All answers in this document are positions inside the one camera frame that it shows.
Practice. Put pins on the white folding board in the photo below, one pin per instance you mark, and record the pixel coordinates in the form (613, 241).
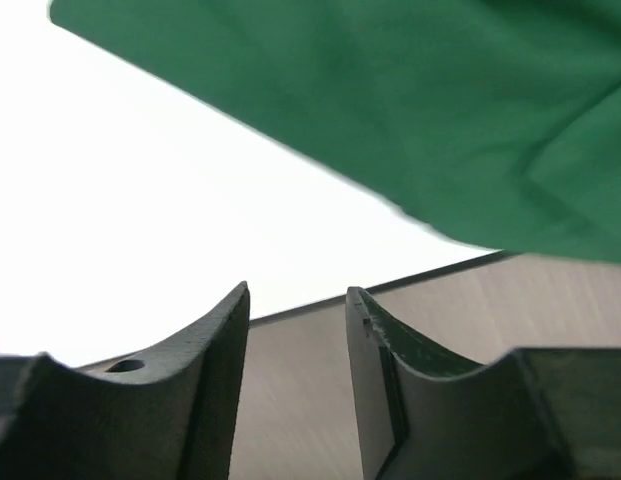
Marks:
(128, 209)

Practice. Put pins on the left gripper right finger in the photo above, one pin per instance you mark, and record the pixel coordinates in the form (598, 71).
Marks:
(426, 412)

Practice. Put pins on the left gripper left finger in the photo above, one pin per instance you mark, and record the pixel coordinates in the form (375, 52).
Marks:
(166, 412)

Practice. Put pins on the green t shirt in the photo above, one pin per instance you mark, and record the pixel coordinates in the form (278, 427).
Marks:
(497, 123)

